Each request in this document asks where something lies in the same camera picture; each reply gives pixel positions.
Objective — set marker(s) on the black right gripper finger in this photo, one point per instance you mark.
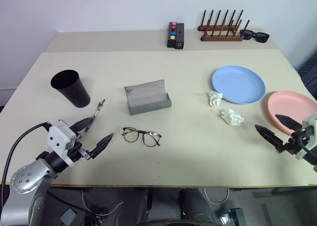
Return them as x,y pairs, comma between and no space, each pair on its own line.
288,122
268,134

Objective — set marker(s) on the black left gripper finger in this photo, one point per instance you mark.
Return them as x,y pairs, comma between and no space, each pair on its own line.
101,144
83,124

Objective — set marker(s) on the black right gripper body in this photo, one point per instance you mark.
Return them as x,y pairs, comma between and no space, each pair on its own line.
288,146

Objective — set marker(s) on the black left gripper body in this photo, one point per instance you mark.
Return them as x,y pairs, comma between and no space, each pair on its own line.
75,152

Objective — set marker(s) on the pink plastic plate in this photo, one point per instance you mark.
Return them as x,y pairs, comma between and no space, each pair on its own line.
289,104

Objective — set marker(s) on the silver metal hand tool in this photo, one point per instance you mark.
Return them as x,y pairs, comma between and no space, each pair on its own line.
99,110

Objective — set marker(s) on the white tissue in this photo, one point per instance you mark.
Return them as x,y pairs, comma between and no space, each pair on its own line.
231,117
215,98

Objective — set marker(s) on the tortoise frame eyeglasses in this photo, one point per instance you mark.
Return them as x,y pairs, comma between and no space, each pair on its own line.
151,139

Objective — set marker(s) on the grey glasses case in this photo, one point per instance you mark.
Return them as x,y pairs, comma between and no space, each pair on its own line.
146,97

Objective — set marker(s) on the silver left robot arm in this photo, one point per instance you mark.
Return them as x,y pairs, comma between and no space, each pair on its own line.
24,179

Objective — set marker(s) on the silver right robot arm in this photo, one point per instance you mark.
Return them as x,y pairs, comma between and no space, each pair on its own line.
313,161

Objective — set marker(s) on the black plastic cup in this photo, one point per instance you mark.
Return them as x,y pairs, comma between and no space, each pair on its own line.
74,94

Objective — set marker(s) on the dark slatted furniture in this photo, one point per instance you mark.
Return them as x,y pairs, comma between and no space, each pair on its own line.
309,72

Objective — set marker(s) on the blue plastic plate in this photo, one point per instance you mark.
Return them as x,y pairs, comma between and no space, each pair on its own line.
237,84

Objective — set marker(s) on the small grey box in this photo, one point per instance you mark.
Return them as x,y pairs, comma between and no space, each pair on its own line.
68,216

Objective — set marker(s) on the black sunglasses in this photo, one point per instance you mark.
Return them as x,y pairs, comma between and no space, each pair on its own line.
262,37

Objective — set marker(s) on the small shiny metal part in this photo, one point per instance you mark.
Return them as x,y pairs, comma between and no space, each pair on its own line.
225,218

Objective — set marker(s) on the dark rounded shape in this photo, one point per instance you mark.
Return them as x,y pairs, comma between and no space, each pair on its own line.
198,206

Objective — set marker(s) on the wooden peg rack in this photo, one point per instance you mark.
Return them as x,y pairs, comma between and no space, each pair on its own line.
220,38

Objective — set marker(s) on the black box with coloured buttons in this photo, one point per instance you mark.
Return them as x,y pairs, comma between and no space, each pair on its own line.
171,42

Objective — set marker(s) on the plain black box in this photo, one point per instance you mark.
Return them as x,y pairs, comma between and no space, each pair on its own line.
180,37

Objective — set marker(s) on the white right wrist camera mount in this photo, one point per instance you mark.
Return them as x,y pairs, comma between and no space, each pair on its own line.
310,122

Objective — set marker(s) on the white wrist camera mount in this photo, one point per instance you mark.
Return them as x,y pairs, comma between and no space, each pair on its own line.
58,136
310,122

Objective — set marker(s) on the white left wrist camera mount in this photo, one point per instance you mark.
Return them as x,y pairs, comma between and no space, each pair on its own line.
58,136

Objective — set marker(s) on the black bracket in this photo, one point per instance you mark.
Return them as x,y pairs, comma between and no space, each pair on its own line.
237,216

